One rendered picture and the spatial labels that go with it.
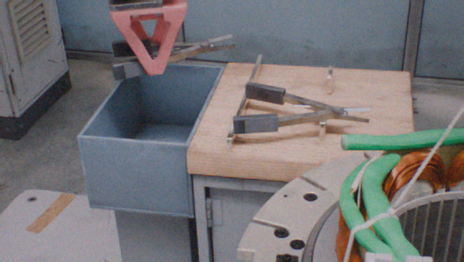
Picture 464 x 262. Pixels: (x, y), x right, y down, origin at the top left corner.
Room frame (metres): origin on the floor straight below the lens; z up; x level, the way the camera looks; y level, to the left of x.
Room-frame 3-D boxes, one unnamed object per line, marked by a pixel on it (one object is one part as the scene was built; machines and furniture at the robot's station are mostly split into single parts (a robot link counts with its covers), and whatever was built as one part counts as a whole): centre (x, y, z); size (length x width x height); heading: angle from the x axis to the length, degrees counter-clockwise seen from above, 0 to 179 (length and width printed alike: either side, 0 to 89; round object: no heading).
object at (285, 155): (0.56, -0.07, 1.05); 0.20 x 0.19 x 0.02; 78
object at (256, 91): (0.55, -0.03, 1.09); 0.04 x 0.01 x 0.02; 63
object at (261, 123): (0.50, -0.02, 1.09); 0.04 x 0.01 x 0.02; 93
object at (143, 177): (0.59, 0.08, 0.92); 0.17 x 0.11 x 0.28; 168
